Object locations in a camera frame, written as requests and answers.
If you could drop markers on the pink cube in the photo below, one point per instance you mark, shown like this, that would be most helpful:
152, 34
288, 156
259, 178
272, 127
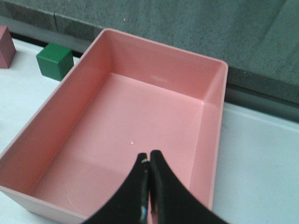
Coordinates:
7, 48

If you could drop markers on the pink plastic bin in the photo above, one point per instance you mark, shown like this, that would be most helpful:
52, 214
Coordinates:
126, 95

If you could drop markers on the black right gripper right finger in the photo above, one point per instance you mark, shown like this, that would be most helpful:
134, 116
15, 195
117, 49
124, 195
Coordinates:
171, 202

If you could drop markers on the green cube middle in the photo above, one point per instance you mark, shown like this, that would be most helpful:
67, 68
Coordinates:
55, 61

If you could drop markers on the grey stone ledge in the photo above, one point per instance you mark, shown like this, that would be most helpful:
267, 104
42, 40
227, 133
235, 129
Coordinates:
259, 36

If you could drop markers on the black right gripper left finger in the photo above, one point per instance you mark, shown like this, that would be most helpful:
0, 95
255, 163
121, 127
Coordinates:
129, 204

